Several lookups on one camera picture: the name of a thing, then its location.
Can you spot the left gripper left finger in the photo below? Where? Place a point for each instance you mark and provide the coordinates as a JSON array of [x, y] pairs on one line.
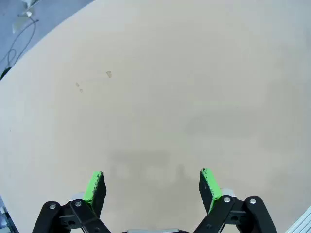
[[75, 216]]

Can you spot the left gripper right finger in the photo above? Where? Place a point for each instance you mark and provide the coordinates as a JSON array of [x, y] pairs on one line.
[[230, 216]]

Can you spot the aluminium table frame profile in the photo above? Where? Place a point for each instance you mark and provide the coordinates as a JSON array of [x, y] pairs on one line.
[[301, 222]]

